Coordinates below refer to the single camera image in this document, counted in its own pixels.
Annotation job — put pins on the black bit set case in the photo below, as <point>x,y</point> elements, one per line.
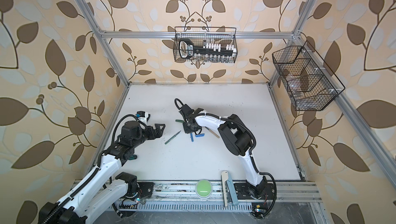
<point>188,49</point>

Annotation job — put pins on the black wire basket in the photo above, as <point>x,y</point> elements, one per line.
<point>310,82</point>
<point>223,35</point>

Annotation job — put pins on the black wire basket back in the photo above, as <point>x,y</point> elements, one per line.
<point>223,35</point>

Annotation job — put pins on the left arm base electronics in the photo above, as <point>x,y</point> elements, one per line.
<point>127,205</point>

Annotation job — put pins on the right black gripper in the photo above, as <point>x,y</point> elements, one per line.
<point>186,130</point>

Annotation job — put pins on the green round button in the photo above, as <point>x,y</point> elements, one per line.
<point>203,189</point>

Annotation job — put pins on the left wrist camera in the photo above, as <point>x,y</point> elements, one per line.
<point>143,116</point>

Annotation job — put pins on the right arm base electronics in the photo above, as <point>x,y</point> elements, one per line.
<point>261,208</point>

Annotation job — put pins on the grey teal tool holder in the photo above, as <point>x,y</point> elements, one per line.
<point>229,191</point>

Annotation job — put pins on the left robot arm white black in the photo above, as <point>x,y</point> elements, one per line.
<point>105,184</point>

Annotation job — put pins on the aluminium frame rails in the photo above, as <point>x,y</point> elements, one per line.
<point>349,148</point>

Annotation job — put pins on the black wire basket right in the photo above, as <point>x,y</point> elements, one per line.
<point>310,82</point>

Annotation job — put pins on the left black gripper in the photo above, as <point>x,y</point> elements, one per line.
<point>158,133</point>

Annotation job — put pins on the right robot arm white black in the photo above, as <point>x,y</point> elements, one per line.
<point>238,140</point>

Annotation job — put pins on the green pen left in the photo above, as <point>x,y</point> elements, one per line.
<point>173,137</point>

